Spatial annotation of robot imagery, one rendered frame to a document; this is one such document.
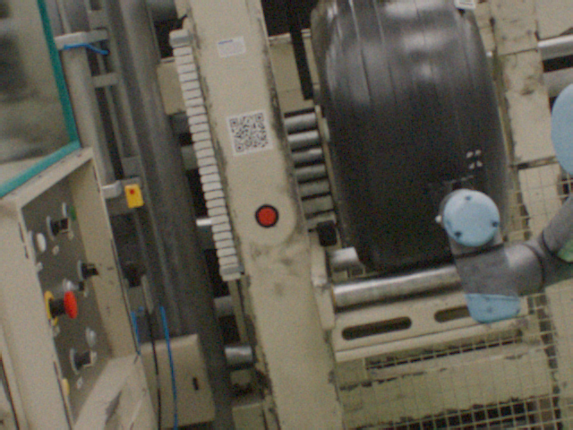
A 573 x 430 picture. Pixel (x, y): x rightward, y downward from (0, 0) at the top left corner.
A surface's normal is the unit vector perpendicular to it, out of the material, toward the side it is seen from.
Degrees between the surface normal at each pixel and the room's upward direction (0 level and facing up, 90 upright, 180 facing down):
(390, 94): 72
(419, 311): 90
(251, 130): 90
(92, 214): 90
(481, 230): 83
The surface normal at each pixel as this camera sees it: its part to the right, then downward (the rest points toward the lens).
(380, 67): -0.11, -0.29
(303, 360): -0.01, 0.18
